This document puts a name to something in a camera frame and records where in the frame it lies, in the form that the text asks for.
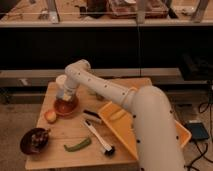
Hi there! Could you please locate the wooden table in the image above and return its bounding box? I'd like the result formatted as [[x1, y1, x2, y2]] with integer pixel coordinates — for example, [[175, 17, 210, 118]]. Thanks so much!
[[24, 77, 159, 171]]

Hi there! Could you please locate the red bowl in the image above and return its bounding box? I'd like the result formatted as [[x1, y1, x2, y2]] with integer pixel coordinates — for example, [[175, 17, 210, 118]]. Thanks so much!
[[53, 97, 78, 117]]

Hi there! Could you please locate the blue sponge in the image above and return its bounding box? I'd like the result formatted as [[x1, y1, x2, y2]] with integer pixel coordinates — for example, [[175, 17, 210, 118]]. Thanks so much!
[[56, 90, 64, 99]]

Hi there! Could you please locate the banana in tray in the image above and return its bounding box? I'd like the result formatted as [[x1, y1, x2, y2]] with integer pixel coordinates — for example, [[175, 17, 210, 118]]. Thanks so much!
[[109, 109, 126, 121]]

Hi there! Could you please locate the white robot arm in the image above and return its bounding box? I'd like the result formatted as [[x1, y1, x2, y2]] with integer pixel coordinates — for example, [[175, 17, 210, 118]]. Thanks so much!
[[63, 59, 186, 171]]

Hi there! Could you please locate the dark purple bowl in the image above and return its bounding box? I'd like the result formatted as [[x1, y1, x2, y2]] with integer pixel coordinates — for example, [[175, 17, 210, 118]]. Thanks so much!
[[20, 128, 50, 155]]

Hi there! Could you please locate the yellow tray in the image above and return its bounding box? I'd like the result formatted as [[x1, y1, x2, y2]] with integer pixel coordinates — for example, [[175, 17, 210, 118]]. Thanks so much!
[[96, 86, 193, 161]]

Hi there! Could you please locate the white cup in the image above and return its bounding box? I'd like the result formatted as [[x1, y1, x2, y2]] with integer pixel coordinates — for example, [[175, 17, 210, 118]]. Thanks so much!
[[55, 74, 67, 89]]

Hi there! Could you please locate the small black brush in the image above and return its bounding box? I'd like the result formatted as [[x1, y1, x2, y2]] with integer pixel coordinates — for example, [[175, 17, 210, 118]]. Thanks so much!
[[83, 110, 102, 124]]

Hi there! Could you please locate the green pepper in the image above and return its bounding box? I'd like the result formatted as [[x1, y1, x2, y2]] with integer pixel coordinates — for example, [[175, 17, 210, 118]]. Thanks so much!
[[64, 137, 92, 152]]

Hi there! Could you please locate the peach apple fruit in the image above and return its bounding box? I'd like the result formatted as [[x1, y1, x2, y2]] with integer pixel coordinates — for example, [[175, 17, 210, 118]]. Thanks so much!
[[44, 109, 57, 124]]

